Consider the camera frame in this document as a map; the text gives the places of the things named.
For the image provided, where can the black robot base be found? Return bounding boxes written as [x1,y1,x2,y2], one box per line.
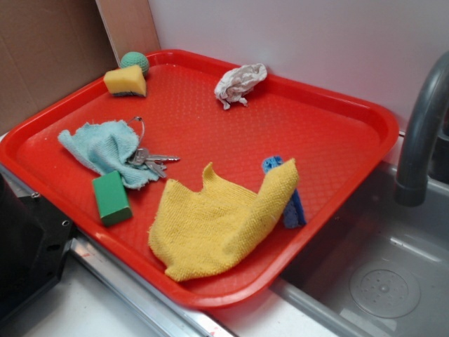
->
[1,178,74,324]

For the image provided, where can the crumpled white paper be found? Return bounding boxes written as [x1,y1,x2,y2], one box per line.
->
[214,63,268,110]

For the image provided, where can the red plastic tray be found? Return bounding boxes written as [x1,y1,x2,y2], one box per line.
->
[1,51,399,310]

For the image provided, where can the yellow cloth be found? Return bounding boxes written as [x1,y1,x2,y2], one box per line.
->
[148,159,299,282]

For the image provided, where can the blue sponge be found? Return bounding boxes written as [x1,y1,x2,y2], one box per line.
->
[262,156,307,229]

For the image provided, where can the green rectangular block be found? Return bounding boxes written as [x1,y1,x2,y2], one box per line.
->
[93,171,133,227]

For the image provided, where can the light blue cloth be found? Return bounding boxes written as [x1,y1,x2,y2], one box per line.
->
[58,120,159,190]

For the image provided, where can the yellow wedge sponge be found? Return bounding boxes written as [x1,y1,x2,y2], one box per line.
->
[103,65,147,97]

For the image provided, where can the green knitted ball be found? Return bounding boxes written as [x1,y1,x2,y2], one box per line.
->
[119,51,149,77]

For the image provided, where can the light wooden board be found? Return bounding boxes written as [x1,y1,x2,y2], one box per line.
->
[95,0,161,65]

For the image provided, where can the grey sink basin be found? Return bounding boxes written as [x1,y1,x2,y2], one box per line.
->
[272,164,448,336]

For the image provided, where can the brown cardboard panel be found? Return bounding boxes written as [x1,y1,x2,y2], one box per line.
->
[1,1,116,133]

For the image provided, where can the grey faucet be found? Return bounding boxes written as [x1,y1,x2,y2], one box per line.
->
[394,53,448,206]

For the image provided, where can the silver keys on ring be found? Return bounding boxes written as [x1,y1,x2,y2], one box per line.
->
[126,117,180,179]

